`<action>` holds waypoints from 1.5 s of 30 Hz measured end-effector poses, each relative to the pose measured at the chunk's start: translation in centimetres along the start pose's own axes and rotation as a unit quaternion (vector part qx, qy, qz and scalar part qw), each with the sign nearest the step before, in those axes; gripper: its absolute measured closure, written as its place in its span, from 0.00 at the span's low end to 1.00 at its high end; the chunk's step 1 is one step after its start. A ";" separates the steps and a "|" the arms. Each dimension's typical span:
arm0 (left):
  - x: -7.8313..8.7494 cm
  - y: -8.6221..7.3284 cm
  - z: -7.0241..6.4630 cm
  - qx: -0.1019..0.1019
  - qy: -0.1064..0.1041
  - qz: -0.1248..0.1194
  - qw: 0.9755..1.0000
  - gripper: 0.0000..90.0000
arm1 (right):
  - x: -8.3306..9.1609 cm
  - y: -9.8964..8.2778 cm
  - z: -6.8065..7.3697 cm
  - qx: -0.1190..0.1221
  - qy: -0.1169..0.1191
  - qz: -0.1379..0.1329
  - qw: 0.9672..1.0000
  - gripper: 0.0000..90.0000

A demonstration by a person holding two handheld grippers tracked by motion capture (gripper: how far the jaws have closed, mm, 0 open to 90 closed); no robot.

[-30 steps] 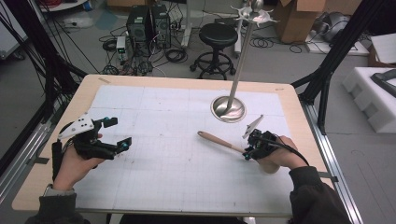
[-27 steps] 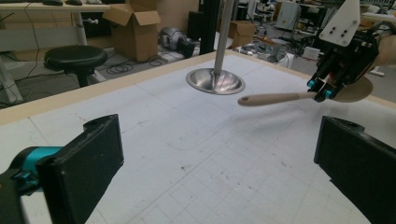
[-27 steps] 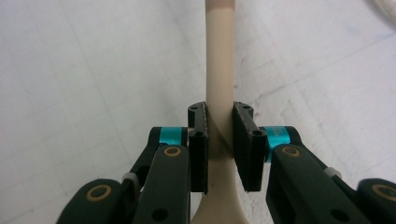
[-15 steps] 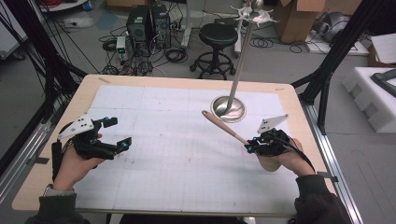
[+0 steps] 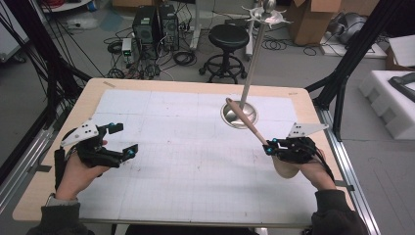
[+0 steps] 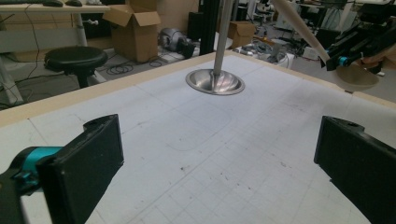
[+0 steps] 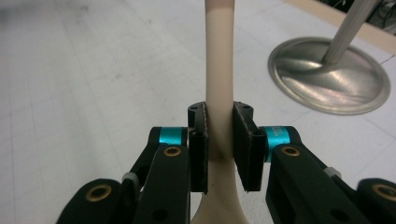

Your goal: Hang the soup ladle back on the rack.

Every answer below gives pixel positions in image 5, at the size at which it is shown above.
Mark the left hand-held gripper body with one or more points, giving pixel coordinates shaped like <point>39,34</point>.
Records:
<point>93,153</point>

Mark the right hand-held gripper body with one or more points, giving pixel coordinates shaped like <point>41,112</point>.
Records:
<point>297,148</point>

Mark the beige ladle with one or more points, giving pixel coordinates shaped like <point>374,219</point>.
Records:
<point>243,117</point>

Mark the metal stand with round base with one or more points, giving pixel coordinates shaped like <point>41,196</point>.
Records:
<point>253,58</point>

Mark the person's left hand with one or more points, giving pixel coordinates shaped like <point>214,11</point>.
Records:
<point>73,178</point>

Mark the person's right hand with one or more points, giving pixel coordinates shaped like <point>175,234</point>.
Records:
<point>318,174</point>

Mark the white grid mat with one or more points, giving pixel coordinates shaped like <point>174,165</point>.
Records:
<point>182,163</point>

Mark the small white power box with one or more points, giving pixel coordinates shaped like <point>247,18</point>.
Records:
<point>127,46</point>

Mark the white foam block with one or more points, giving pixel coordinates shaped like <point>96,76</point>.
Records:
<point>388,111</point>

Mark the black computer tower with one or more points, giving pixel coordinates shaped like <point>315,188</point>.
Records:
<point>143,26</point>
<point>168,26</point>

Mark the black round stool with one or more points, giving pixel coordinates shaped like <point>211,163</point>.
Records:
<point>228,36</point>

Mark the large open cardboard box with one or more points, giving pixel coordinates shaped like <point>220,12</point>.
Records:
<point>310,26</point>

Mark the black curved part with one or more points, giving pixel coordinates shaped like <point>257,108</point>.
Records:
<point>403,84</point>

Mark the white flat board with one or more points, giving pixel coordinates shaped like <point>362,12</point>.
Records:
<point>375,50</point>

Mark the grey rounded device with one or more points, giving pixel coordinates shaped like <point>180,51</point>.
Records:
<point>352,26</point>

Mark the pale grey cabinet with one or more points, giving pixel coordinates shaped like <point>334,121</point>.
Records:
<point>11,42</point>

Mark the aluminium rail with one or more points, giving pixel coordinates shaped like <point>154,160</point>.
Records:
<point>23,166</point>
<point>349,169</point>

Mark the black metal frame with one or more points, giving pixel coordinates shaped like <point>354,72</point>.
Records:
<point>49,65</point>
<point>352,55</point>

